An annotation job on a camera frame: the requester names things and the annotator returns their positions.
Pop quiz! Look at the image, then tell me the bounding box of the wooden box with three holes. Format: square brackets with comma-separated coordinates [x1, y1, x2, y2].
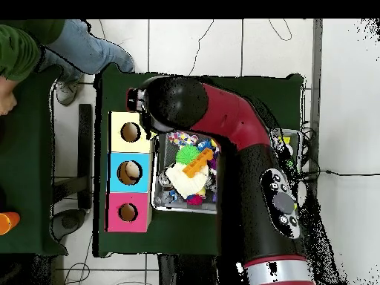
[105, 111, 157, 234]

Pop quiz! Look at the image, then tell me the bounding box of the shallow mesh bin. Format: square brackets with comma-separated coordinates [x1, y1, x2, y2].
[151, 128, 304, 215]

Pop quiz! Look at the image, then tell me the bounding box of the person's hand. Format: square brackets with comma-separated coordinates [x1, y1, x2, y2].
[0, 78, 18, 116]

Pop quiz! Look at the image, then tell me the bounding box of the person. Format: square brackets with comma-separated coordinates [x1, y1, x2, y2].
[0, 19, 136, 107]

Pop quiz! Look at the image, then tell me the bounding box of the green spiky rubber ball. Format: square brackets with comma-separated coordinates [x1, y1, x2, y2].
[174, 144, 201, 166]

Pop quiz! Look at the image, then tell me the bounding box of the orange plastic block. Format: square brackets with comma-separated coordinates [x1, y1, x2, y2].
[181, 148, 214, 179]

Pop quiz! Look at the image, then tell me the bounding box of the cream knitted cloth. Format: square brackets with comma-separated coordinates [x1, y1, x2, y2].
[164, 162, 210, 200]

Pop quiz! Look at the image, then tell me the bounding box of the purple spiky rubber ball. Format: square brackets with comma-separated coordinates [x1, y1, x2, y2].
[207, 148, 220, 179]

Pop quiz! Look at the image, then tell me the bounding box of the dark green table cloth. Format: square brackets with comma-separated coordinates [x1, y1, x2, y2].
[0, 65, 69, 256]
[93, 62, 305, 258]

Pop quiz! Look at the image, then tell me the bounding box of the orange cup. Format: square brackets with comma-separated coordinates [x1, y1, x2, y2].
[0, 211, 21, 236]

